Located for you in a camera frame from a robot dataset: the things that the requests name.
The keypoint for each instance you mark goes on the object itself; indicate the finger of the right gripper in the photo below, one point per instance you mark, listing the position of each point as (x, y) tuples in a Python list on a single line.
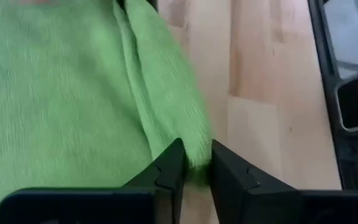
[(152, 3), (120, 3)]

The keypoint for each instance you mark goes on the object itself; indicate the green microfiber towel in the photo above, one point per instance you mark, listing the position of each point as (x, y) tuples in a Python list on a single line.
[(57, 93)]

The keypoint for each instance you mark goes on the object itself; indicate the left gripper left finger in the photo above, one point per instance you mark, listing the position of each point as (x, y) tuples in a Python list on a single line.
[(89, 207)]

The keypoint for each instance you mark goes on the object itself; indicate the black aluminium table frame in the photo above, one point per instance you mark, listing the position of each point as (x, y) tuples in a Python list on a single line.
[(325, 62)]

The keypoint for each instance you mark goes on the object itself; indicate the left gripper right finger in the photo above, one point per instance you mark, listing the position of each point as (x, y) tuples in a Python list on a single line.
[(275, 205)]

